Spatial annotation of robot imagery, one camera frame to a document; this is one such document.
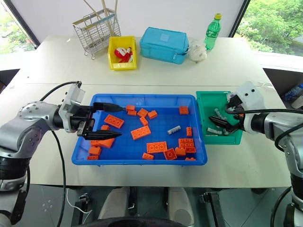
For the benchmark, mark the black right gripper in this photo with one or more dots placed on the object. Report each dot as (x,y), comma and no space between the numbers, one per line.
(236,118)

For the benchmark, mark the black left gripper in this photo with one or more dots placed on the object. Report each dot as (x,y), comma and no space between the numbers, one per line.
(79,118)

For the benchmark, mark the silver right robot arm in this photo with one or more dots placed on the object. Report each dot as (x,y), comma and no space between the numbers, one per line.
(274,125)

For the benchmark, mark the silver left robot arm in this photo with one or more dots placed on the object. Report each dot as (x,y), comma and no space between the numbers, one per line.
(26,132)

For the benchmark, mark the green plastic bin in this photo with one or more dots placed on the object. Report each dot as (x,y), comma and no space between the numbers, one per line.
(208,104)

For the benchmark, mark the large blue plastic bin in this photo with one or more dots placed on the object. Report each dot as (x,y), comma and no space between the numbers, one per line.
(163,123)

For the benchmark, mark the yellow plastic bin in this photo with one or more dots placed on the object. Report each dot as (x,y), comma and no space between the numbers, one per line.
(112,56)

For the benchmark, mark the small orange building brick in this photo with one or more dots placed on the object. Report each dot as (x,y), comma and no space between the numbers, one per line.
(184,110)
(142,112)
(180,151)
(92,157)
(132,113)
(190,159)
(189,131)
(105,127)
(148,156)
(95,151)
(144,121)
(131,108)
(152,114)

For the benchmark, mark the wide orange building brick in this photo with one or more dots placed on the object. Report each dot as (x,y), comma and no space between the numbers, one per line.
(140,133)
(114,120)
(104,143)
(157,147)
(187,144)

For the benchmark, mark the square orange building brick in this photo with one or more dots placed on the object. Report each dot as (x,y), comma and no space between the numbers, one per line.
(170,154)

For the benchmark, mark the red white bundle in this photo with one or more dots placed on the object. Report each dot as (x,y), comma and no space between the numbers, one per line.
(123,55)

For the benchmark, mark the clear water bottle blue label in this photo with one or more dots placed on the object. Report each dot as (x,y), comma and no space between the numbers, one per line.
(293,92)

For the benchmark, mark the white crumpled plastic bag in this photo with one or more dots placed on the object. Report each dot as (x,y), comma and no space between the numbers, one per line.
(197,52)

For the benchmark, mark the white rounded robot leg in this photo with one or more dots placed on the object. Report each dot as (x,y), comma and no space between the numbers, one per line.
(114,203)
(181,205)

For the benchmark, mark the green plastic soda bottle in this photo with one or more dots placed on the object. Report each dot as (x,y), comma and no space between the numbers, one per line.
(211,33)

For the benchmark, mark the light blue zipper pouch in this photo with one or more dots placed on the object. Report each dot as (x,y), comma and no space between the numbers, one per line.
(163,45)

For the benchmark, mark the wooden stick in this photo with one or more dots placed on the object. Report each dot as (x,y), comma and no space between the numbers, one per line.
(103,5)
(91,7)

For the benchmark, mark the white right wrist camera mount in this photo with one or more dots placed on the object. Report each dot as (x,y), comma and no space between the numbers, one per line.
(249,94)

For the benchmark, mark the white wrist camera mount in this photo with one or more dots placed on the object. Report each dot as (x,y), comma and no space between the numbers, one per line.
(72,97)
(249,94)

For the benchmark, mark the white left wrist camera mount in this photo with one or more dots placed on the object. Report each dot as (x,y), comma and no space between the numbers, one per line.
(72,97)

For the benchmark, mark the black table leg bracket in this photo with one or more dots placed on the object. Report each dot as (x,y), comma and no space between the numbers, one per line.
(214,208)
(84,202)

